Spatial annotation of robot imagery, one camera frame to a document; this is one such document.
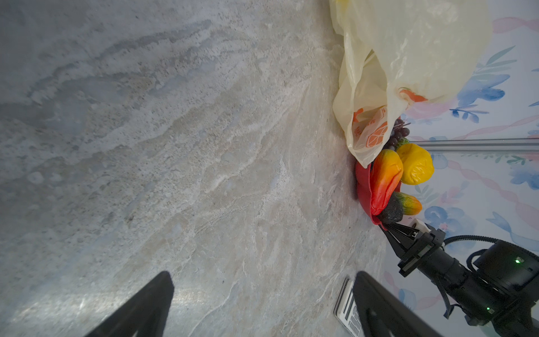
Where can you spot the red flower-shaped bowl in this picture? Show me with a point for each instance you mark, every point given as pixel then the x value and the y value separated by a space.
pixel 362 176

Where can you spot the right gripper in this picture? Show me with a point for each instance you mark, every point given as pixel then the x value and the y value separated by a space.
pixel 423 252

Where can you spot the yellow plastic bag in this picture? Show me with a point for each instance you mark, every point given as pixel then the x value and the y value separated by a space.
pixel 398 54

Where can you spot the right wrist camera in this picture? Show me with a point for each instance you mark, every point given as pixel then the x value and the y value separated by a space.
pixel 419 225

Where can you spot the white calculator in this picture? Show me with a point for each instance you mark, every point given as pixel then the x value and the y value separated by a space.
pixel 345 309

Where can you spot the red yellow mango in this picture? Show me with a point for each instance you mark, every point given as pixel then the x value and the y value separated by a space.
pixel 386 174

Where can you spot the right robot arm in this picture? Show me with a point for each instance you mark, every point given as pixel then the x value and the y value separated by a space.
pixel 497 285

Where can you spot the yellow lemon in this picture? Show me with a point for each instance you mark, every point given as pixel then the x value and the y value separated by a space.
pixel 417 163

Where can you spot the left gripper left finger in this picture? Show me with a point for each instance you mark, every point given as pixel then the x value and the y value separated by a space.
pixel 144 314

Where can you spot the purple grape bunch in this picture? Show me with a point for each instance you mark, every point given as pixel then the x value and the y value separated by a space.
pixel 398 135

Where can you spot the dark avocado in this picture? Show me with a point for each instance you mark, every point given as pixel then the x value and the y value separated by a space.
pixel 394 211

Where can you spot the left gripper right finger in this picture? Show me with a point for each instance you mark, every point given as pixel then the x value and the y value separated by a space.
pixel 382 314

